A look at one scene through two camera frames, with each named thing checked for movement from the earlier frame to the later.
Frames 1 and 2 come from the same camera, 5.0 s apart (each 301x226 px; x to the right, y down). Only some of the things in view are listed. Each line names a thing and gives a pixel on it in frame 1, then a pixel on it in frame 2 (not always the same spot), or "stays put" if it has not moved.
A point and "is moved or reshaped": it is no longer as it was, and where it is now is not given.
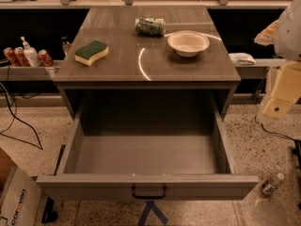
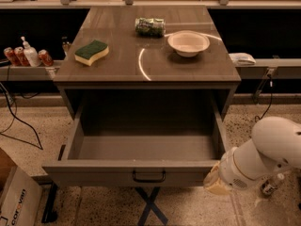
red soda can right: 45,57 stays put
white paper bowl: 188,43 stays put
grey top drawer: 165,153 is moved or reshaped
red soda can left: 10,54 stays put
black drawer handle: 134,194 → 162,180
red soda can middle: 21,56 stays put
